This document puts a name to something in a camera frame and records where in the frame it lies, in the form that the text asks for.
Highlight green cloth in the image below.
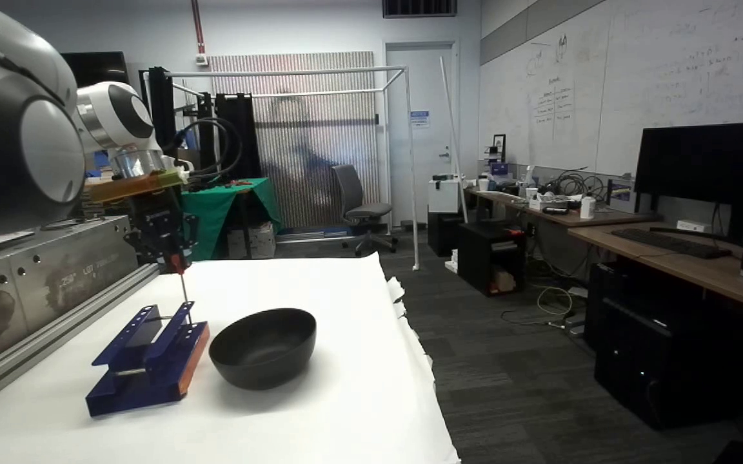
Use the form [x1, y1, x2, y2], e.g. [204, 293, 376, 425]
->
[177, 174, 287, 263]

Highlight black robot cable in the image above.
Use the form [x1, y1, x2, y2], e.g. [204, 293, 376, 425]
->
[173, 114, 248, 191]

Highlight black tall stand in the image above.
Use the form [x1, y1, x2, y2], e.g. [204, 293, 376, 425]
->
[210, 91, 262, 182]

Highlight black bowl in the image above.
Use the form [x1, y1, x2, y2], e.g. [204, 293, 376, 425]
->
[207, 306, 319, 392]

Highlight black wall screen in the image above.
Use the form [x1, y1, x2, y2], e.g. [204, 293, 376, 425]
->
[58, 48, 131, 91]

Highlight aluminium rail profile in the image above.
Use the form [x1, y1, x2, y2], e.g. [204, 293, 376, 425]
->
[0, 260, 165, 421]

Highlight thin orange marker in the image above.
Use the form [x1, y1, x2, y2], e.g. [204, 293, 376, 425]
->
[174, 254, 196, 310]

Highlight dark ceiling vent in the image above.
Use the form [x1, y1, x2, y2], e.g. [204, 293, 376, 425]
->
[378, 0, 462, 17]

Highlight blue plastic holder rack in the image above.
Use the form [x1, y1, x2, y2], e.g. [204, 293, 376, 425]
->
[83, 302, 214, 421]

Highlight white square container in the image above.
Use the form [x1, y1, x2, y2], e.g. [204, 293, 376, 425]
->
[428, 173, 465, 216]

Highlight white door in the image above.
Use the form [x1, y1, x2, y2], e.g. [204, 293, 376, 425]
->
[385, 40, 459, 232]

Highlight small black box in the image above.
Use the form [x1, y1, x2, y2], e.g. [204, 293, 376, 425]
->
[425, 208, 465, 260]

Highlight black storage box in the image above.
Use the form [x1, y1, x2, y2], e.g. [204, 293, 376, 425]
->
[453, 220, 530, 299]

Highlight wooden desk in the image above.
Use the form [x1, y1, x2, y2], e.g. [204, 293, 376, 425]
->
[564, 220, 743, 321]

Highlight white pipe frame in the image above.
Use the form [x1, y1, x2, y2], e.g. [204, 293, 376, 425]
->
[167, 64, 422, 272]

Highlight grey office chair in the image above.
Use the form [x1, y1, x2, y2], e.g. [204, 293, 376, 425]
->
[329, 159, 400, 258]

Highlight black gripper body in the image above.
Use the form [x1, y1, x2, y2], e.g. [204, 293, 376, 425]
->
[123, 191, 191, 260]

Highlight grey partition panel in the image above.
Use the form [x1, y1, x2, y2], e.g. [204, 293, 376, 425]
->
[204, 51, 385, 235]

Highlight cluttered long workbench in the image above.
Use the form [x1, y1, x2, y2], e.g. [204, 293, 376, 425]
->
[462, 182, 662, 232]

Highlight yellow-green wrist camera mount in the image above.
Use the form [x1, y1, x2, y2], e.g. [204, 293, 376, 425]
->
[84, 167, 187, 208]

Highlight whiteboard with writing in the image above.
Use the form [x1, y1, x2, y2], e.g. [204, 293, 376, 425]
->
[476, 0, 743, 177]

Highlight grey metal machine base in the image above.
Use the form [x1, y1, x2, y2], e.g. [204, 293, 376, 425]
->
[0, 213, 145, 381]

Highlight floor cables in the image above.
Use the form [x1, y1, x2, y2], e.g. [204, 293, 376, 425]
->
[530, 280, 590, 341]

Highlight black computer monitor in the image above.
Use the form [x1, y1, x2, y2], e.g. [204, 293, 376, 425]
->
[631, 116, 743, 245]

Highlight red vertical pipe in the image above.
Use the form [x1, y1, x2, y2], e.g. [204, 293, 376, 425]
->
[186, 0, 210, 69]

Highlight white table cloth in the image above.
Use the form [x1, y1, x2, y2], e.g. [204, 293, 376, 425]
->
[0, 253, 462, 464]

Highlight black keyboard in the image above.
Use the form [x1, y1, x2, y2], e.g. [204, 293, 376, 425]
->
[608, 221, 738, 260]

